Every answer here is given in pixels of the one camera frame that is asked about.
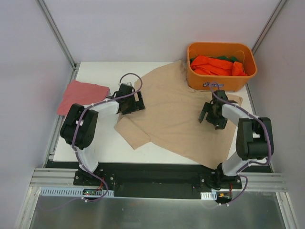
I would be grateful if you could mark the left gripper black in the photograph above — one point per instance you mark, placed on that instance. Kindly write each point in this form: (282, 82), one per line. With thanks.
(134, 103)

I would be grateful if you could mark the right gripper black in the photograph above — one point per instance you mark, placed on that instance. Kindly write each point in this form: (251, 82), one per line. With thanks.
(210, 114)

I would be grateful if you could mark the beige t shirt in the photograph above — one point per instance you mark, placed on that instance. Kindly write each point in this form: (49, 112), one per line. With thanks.
(170, 118)

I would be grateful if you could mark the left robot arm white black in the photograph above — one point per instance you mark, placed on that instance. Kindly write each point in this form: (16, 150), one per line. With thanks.
(78, 129)

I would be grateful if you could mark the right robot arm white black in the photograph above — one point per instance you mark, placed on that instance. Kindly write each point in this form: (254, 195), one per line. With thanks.
(254, 139)

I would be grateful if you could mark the orange t shirt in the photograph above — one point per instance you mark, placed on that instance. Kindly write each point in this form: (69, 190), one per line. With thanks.
(204, 65)

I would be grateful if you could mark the green t shirt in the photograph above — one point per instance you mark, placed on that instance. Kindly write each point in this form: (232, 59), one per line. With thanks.
(230, 59)

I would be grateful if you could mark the folded pink t shirt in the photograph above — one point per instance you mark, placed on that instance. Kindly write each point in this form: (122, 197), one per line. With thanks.
(83, 94)

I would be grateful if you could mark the orange plastic basket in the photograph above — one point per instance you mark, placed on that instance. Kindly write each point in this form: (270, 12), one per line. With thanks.
(214, 49)

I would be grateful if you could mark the right aluminium upright profile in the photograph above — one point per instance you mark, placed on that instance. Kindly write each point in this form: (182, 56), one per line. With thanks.
(272, 19)

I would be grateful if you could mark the aluminium upright profile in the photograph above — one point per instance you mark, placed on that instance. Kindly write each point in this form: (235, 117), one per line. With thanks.
(56, 32)
(272, 19)

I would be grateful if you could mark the left aluminium upright profile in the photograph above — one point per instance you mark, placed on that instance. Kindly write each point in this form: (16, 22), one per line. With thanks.
(56, 32)

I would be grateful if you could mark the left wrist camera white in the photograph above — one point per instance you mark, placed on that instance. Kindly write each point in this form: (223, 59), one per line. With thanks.
(126, 84)

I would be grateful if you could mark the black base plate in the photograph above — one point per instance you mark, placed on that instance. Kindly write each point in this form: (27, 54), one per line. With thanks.
(150, 180)

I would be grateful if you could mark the right white cable duct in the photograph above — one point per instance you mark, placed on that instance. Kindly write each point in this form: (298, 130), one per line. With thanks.
(208, 195)

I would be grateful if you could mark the white cable duct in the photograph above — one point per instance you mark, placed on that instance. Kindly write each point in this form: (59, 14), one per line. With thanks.
(75, 192)
(208, 195)

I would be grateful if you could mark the aluminium frame rail front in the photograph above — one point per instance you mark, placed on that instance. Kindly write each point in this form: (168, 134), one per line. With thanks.
(59, 177)

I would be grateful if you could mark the left white cable duct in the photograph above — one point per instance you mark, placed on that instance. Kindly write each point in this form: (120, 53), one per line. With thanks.
(75, 192)

